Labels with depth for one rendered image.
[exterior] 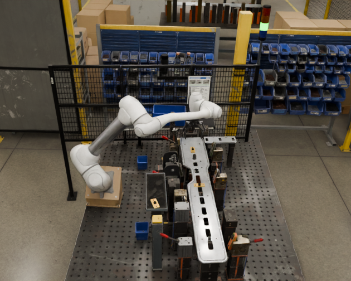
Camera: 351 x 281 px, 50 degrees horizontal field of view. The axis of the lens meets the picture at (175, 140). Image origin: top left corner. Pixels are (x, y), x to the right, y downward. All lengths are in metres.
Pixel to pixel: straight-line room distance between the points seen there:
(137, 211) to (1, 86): 2.70
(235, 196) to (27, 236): 2.07
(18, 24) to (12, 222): 2.15
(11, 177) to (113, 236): 2.19
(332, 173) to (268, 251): 2.32
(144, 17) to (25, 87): 4.95
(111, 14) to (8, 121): 2.92
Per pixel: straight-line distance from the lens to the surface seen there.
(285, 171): 4.86
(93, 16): 6.84
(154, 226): 2.40
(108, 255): 2.82
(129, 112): 2.60
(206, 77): 3.53
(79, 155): 2.92
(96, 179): 2.84
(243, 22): 3.45
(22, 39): 4.74
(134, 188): 3.31
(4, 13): 4.71
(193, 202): 2.74
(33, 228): 4.13
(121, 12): 7.13
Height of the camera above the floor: 2.87
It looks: 34 degrees down
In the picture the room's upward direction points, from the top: 2 degrees clockwise
